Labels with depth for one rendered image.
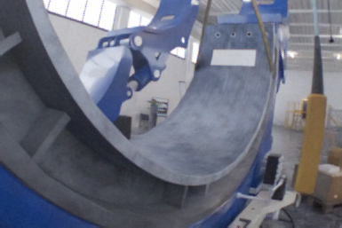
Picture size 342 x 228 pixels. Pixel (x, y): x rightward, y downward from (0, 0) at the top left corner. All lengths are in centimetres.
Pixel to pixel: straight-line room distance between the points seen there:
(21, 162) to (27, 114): 19
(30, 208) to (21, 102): 24
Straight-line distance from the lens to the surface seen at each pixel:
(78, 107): 43
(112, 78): 300
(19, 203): 41
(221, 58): 208
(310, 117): 79
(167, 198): 99
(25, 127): 56
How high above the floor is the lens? 142
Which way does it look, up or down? 3 degrees up
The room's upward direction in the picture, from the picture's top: 6 degrees clockwise
